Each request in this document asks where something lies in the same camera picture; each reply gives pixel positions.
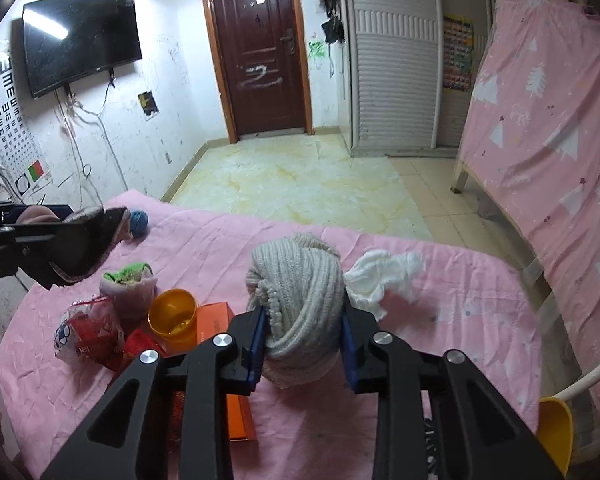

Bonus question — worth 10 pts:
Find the eye chart poster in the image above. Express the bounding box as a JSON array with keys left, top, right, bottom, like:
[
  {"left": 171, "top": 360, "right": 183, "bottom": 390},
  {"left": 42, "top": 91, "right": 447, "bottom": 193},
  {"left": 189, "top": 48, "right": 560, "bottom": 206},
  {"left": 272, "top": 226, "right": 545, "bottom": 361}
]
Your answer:
[{"left": 0, "top": 55, "right": 48, "bottom": 196}]

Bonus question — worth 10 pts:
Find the pink printed bed curtain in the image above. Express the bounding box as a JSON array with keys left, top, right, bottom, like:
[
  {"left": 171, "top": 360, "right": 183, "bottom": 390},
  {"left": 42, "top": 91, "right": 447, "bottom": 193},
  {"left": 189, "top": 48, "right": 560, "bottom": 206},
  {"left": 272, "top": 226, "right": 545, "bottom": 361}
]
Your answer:
[{"left": 457, "top": 0, "right": 600, "bottom": 421}]

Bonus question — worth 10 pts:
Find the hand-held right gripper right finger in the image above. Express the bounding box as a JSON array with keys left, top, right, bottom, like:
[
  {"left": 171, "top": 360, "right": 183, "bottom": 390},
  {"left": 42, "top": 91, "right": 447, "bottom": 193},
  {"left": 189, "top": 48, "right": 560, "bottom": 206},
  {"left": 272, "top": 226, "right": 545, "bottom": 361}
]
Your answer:
[{"left": 337, "top": 296, "right": 566, "bottom": 480}]

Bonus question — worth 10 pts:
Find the thin wall cable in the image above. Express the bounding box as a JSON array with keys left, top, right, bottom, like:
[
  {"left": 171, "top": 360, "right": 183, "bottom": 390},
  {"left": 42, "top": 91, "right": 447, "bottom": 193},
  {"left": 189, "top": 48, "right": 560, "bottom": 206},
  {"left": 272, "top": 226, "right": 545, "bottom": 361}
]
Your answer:
[{"left": 55, "top": 77, "right": 123, "bottom": 203}]

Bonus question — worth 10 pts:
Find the yellow plastic cup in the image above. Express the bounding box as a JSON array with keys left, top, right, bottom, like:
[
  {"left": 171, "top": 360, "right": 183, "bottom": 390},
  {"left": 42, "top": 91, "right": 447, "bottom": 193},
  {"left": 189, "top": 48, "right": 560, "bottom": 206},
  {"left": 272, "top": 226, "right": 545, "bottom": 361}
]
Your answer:
[{"left": 147, "top": 288, "right": 199, "bottom": 353}]

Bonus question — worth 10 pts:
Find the orange cardboard box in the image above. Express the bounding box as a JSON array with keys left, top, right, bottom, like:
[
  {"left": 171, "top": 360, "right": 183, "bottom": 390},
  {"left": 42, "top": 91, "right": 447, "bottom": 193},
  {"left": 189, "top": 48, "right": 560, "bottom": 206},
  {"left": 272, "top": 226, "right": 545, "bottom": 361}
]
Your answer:
[{"left": 195, "top": 301, "right": 258, "bottom": 443}]

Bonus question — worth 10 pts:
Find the colourful wall chart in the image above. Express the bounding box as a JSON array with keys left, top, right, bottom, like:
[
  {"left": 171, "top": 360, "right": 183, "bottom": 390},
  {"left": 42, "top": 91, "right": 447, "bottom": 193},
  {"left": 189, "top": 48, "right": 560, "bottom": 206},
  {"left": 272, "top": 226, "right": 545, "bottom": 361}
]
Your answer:
[{"left": 441, "top": 14, "right": 475, "bottom": 93}]

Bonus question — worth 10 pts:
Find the black wall television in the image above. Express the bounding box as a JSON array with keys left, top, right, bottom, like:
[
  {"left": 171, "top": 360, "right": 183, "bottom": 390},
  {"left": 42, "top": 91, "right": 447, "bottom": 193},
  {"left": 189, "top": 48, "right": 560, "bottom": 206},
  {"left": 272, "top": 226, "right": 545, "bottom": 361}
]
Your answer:
[{"left": 21, "top": 0, "right": 143, "bottom": 99}]

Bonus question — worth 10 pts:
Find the red packet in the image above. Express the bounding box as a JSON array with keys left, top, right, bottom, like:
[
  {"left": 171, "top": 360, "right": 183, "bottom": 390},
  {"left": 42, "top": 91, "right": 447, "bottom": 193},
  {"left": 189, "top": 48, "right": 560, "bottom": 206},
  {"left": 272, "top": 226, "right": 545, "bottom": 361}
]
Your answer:
[{"left": 112, "top": 330, "right": 187, "bottom": 441}]

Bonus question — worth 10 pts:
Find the white louvered wardrobe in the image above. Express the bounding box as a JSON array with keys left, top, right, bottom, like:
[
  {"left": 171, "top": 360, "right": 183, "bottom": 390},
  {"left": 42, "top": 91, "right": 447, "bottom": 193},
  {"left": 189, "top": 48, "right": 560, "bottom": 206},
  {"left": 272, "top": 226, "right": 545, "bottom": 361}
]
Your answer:
[{"left": 337, "top": 0, "right": 496, "bottom": 153}]

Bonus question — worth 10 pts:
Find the wooden bed frame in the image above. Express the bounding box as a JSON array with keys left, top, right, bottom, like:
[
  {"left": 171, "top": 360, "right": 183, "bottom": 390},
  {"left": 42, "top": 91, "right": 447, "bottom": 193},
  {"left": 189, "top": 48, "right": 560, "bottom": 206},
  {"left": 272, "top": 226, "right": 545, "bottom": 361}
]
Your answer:
[{"left": 450, "top": 152, "right": 546, "bottom": 281}]

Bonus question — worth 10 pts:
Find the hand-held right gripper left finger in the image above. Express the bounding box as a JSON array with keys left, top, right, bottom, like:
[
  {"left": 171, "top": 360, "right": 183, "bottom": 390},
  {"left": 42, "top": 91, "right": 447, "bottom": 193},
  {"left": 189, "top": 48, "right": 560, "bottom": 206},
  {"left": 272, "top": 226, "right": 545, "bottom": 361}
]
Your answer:
[{"left": 40, "top": 307, "right": 271, "bottom": 480}]

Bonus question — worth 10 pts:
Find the green and purple sock ball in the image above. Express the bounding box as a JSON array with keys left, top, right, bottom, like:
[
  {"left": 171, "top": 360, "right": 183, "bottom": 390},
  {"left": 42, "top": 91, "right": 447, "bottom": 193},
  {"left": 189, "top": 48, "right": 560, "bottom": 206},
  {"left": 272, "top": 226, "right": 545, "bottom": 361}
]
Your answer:
[{"left": 99, "top": 261, "right": 158, "bottom": 321}]

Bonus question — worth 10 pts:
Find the dark brown wooden door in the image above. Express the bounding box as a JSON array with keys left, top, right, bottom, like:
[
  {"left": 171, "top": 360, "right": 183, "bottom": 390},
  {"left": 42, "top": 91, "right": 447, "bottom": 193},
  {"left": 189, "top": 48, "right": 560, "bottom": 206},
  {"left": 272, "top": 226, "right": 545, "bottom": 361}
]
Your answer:
[{"left": 198, "top": 0, "right": 315, "bottom": 143}]

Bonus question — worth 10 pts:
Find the red and white snack bag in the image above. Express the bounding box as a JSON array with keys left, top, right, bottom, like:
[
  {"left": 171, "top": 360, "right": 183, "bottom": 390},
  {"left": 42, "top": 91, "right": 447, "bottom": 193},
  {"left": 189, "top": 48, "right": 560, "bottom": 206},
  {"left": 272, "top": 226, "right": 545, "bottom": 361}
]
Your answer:
[{"left": 55, "top": 296, "right": 126, "bottom": 371}]

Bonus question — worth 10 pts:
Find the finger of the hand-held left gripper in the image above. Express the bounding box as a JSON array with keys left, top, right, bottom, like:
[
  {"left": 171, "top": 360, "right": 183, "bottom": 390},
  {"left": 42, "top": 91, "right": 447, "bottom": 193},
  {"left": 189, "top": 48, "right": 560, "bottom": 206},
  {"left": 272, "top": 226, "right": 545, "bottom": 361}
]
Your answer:
[
  {"left": 0, "top": 221, "right": 95, "bottom": 288},
  {"left": 0, "top": 201, "right": 74, "bottom": 226}
]

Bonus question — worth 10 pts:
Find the open wall junction box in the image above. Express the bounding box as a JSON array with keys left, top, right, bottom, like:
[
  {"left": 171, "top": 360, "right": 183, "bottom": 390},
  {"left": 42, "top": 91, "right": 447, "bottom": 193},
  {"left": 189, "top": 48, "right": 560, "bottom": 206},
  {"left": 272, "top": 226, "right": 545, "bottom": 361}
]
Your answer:
[{"left": 138, "top": 91, "right": 160, "bottom": 120}]

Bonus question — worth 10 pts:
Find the white tissue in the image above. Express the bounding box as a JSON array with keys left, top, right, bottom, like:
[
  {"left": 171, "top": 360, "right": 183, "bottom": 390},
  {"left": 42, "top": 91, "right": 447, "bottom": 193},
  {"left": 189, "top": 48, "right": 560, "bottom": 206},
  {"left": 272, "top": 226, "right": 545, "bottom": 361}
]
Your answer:
[{"left": 344, "top": 249, "right": 426, "bottom": 322}]

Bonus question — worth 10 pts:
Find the blue yarn ball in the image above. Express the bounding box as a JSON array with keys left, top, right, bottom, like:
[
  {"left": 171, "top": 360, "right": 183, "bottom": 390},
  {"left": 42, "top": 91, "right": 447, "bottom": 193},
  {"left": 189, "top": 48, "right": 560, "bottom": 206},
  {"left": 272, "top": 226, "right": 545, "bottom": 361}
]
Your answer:
[{"left": 129, "top": 209, "right": 150, "bottom": 237}]

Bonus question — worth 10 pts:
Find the grey knitted hat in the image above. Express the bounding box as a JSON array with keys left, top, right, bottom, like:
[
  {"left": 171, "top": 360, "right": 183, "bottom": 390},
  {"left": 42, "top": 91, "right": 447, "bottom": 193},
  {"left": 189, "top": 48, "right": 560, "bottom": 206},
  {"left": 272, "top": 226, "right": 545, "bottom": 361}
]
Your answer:
[{"left": 245, "top": 232, "right": 348, "bottom": 390}]

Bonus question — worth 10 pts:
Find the dark knitted hat pink trim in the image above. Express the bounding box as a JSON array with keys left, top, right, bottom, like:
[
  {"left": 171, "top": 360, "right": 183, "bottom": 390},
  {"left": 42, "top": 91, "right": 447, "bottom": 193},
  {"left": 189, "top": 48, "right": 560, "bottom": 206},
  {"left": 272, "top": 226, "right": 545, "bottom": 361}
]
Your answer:
[{"left": 17, "top": 205, "right": 133, "bottom": 288}]

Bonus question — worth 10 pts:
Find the pink table cloth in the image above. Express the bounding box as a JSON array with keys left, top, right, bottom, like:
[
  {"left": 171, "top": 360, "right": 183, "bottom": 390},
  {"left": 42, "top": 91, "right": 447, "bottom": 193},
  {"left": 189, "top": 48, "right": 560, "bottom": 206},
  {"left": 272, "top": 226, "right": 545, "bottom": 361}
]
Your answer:
[{"left": 0, "top": 190, "right": 546, "bottom": 480}]

